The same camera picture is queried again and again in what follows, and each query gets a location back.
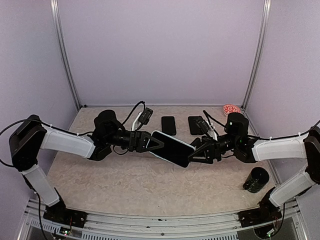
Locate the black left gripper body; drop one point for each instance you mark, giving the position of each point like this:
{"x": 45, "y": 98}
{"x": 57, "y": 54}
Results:
{"x": 134, "y": 141}

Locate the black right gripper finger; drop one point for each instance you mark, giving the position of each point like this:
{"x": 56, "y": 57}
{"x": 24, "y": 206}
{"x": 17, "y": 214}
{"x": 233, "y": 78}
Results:
{"x": 203, "y": 154}
{"x": 198, "y": 142}

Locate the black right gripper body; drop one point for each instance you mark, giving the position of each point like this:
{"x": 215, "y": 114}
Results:
{"x": 217, "y": 150}

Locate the black phone case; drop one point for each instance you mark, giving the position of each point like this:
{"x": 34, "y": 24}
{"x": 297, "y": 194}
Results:
{"x": 194, "y": 129}
{"x": 168, "y": 125}

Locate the white-edged black smartphone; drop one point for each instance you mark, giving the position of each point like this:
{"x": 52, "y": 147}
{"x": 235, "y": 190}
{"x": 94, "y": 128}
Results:
{"x": 172, "y": 150}

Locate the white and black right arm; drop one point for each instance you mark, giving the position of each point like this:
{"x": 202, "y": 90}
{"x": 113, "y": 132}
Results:
{"x": 252, "y": 149}

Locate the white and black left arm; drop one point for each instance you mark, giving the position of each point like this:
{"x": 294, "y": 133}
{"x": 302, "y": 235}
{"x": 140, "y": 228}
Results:
{"x": 34, "y": 135}

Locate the red and white patterned bowl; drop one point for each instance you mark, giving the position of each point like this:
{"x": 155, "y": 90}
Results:
{"x": 230, "y": 108}

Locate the black cup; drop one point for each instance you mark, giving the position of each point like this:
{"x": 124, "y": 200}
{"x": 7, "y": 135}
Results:
{"x": 256, "y": 180}

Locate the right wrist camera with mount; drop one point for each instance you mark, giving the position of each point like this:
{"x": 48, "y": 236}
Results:
{"x": 208, "y": 130}

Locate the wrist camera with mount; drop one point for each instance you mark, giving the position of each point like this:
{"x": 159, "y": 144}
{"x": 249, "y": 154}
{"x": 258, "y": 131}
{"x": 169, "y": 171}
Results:
{"x": 142, "y": 119}
{"x": 208, "y": 130}

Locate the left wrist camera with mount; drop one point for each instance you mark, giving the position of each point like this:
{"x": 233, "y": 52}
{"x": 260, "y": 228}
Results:
{"x": 142, "y": 119}

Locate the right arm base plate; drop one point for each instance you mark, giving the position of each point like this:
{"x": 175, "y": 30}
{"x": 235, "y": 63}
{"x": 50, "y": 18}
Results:
{"x": 265, "y": 212}

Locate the front aluminium rail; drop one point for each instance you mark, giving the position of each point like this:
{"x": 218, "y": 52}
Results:
{"x": 108, "y": 226}

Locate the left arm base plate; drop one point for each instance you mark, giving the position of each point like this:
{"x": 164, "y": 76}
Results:
{"x": 59, "y": 213}

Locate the right aluminium frame post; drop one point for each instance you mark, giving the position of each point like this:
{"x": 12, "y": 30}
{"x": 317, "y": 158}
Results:
{"x": 258, "y": 53}

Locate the aluminium frame post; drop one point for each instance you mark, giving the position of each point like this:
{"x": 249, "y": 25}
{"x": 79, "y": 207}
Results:
{"x": 54, "y": 5}
{"x": 258, "y": 53}

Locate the left aluminium frame post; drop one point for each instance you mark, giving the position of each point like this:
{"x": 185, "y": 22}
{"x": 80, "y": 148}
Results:
{"x": 54, "y": 5}

